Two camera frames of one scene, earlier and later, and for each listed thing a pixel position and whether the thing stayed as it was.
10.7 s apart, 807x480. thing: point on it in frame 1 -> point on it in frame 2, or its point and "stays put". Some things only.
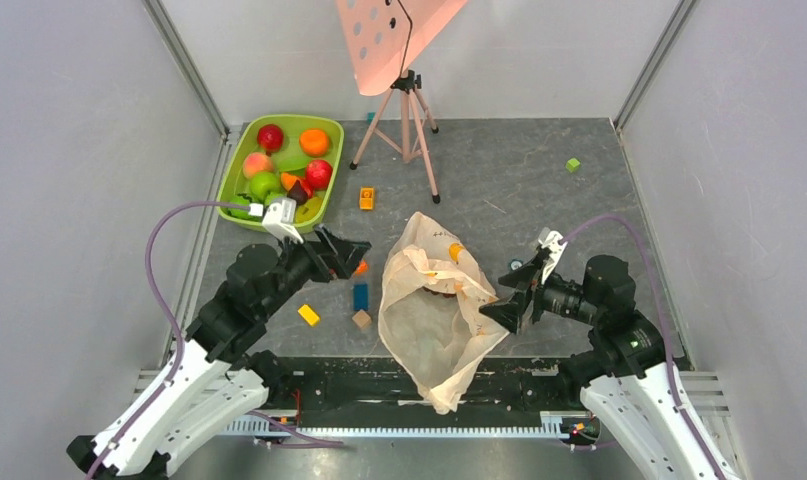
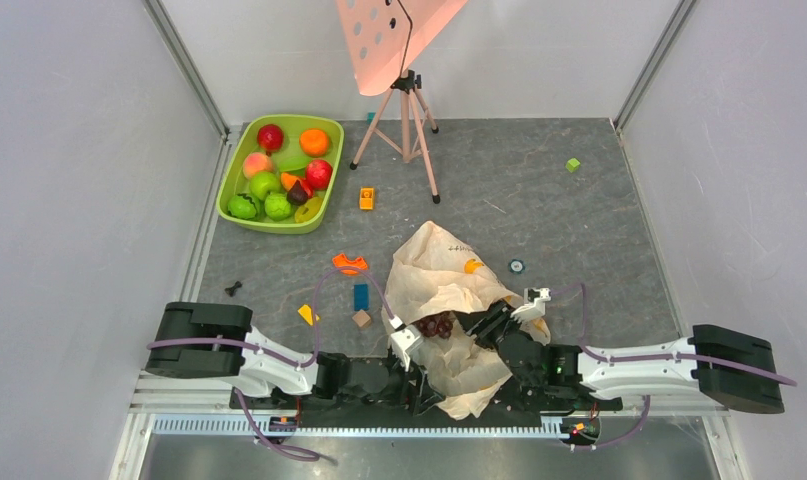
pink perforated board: (385, 37) stays put
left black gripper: (334, 257) -> (419, 398)
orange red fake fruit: (289, 179) stays put
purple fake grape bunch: (427, 294) -> (438, 325)
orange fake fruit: (314, 142) stays put
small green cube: (572, 164) stays put
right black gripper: (531, 296) -> (502, 327)
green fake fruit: (241, 200) stays put
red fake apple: (269, 138) stays put
